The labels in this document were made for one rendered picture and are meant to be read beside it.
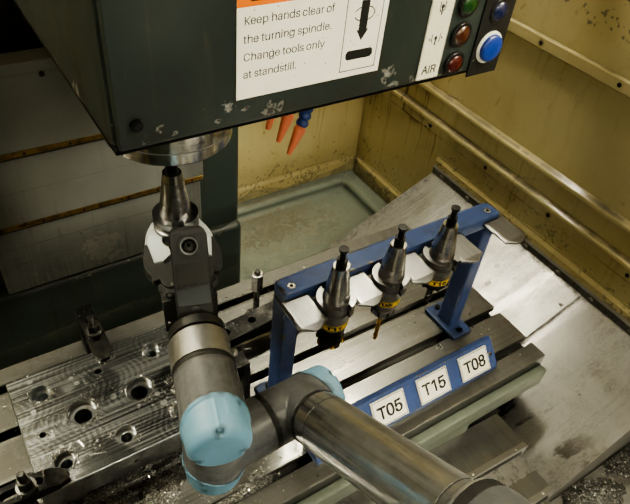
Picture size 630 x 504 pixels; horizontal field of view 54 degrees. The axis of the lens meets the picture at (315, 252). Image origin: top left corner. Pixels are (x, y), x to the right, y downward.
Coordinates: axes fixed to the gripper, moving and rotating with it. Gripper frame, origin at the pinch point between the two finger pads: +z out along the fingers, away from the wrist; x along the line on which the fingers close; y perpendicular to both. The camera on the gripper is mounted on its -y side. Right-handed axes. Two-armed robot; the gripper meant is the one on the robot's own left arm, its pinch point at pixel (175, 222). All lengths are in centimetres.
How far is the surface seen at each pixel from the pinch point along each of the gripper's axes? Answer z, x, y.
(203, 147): -8.4, 3.2, -18.3
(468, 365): -8, 55, 40
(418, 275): -6.3, 38.4, 12.5
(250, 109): -20.6, 5.9, -30.2
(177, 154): -9.0, 0.2, -18.0
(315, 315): -11.2, 18.9, 12.3
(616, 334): -2, 101, 50
